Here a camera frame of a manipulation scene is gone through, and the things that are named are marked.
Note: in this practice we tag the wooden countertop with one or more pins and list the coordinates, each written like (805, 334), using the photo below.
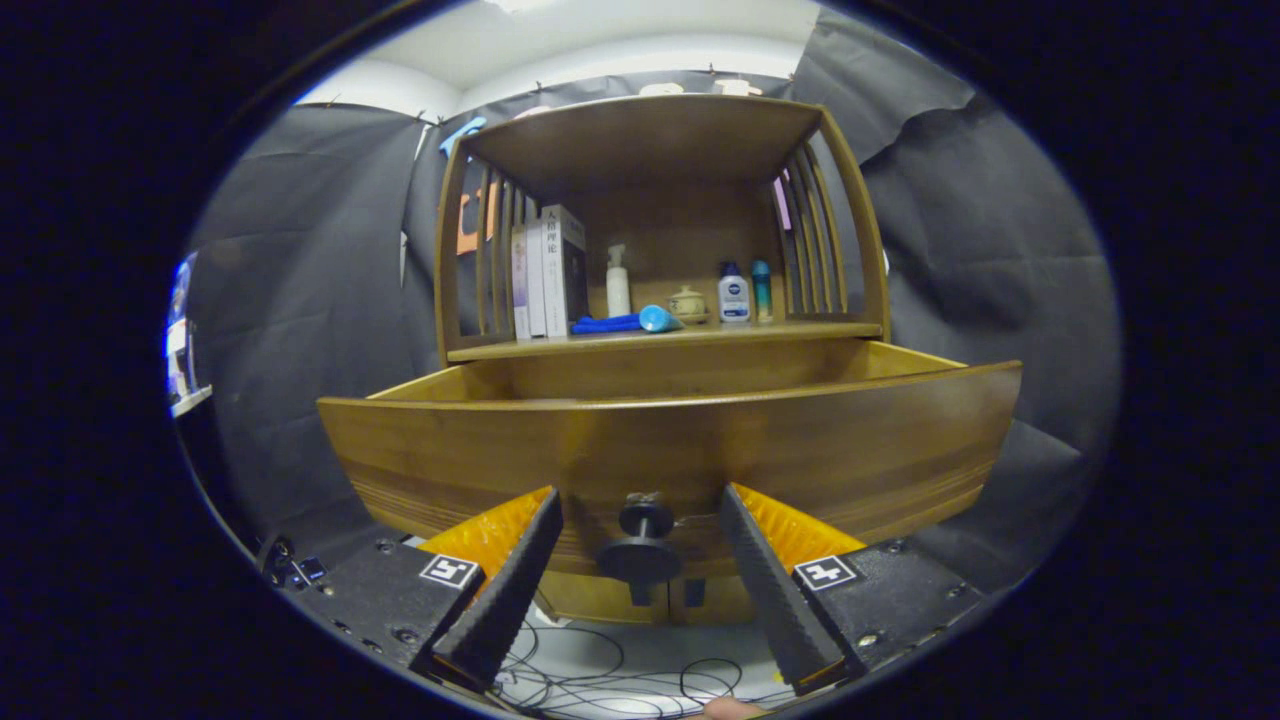
(700, 340)

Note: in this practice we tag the white lotion bottle blue cap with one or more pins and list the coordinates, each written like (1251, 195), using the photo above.
(733, 300)

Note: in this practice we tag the wooden cabinet door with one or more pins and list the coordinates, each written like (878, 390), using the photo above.
(580, 605)
(725, 600)

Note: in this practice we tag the black drawer knob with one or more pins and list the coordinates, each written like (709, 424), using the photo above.
(640, 555)

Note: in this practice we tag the slim teal bottle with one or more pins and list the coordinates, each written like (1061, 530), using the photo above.
(761, 293)

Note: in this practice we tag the blue gradient cosmetic tube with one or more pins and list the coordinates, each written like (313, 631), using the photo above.
(658, 319)

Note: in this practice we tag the beige lidded ceramic cup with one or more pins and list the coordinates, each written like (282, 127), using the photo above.
(687, 306)

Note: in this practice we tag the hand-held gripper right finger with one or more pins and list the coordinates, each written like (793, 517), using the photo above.
(770, 600)

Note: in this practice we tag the wooden drawer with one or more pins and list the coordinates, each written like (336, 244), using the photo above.
(700, 440)

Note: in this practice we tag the small black device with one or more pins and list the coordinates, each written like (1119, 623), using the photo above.
(300, 570)

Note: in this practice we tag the white book with dark cover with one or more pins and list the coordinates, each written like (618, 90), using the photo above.
(555, 280)

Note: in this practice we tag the blue folded cloth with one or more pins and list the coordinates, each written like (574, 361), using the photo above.
(605, 324)

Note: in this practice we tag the wooden cabinet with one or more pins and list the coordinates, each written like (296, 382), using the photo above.
(680, 230)

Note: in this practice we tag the pale purple book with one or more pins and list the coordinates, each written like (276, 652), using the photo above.
(519, 285)

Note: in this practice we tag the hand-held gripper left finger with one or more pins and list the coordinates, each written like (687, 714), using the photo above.
(515, 590)

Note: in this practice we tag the white pump bottle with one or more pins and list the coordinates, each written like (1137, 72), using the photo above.
(619, 295)

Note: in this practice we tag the white equipment stand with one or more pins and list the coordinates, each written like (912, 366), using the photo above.
(182, 350)

